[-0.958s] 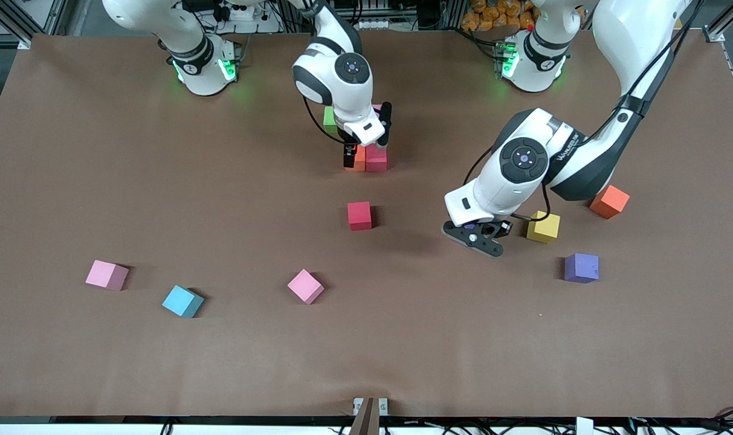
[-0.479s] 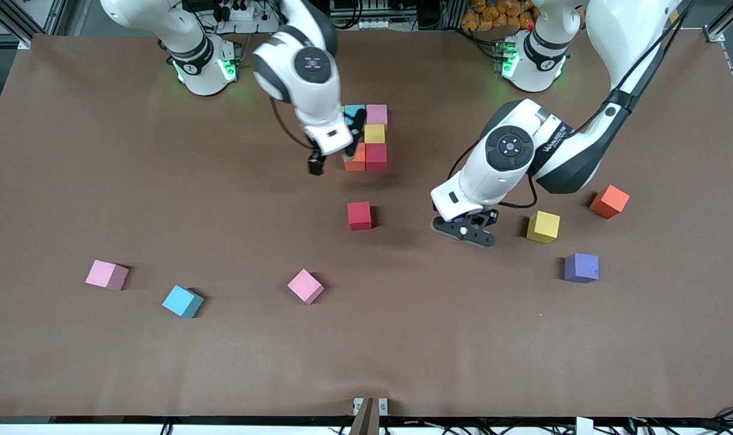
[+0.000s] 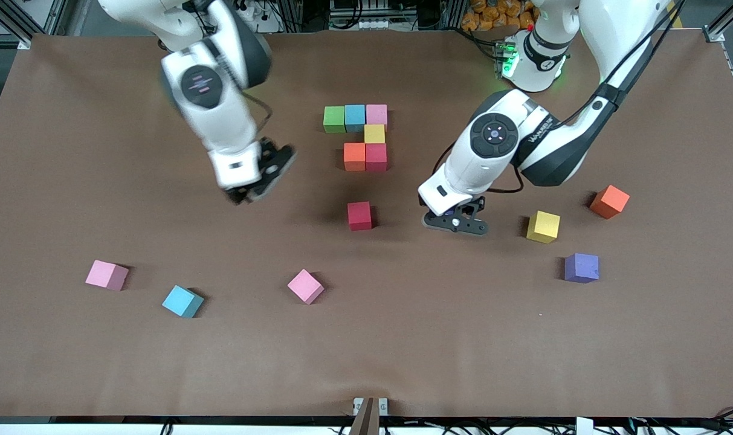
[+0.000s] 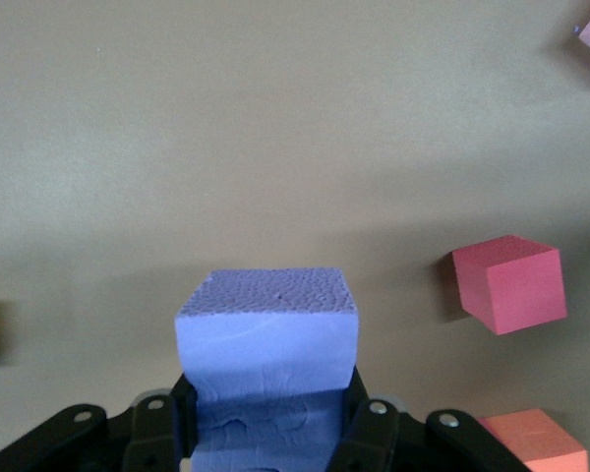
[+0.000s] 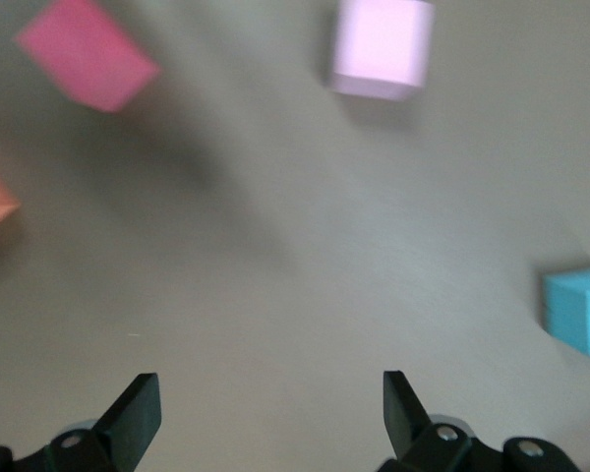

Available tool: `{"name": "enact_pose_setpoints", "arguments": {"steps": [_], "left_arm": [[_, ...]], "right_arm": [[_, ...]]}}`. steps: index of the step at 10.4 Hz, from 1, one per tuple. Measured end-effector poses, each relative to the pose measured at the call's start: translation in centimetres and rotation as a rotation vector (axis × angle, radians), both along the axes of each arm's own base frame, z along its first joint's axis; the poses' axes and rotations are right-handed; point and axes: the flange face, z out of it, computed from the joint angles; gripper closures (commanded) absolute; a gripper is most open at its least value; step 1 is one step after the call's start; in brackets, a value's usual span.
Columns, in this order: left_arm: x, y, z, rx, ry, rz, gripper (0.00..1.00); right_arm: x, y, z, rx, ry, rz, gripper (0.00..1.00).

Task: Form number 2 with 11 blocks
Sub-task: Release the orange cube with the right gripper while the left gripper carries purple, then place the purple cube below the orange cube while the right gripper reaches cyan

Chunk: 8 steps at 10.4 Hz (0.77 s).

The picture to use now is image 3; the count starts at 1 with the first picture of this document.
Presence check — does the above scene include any pile of orange objects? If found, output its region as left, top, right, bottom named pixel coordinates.
left=463, top=0, right=536, bottom=32

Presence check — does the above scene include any red foam cube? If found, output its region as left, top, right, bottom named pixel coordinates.
left=365, top=143, right=388, bottom=172
left=347, top=202, right=373, bottom=231

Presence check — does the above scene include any grey electronics box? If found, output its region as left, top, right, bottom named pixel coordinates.
left=330, top=0, right=415, bottom=30

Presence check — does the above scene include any white power strip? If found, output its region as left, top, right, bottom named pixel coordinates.
left=236, top=0, right=282, bottom=34

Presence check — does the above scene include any aluminium frame profile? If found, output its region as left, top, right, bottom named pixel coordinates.
left=703, top=0, right=733, bottom=124
left=0, top=0, right=71, bottom=50

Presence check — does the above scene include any green foam cube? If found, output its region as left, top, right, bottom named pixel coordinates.
left=323, top=106, right=346, bottom=134

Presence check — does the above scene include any orange foam cube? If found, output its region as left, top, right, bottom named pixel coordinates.
left=589, top=185, right=631, bottom=219
left=343, top=143, right=367, bottom=172

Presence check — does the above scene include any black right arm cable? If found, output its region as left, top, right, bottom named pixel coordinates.
left=242, top=89, right=274, bottom=143

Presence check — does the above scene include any brown tapered post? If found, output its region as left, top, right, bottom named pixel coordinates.
left=349, top=397, right=380, bottom=435

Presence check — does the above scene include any metal table edge bracket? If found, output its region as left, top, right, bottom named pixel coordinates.
left=353, top=397, right=389, bottom=416

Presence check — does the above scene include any brown table cover sheet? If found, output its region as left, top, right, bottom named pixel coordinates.
left=0, top=29, right=733, bottom=419

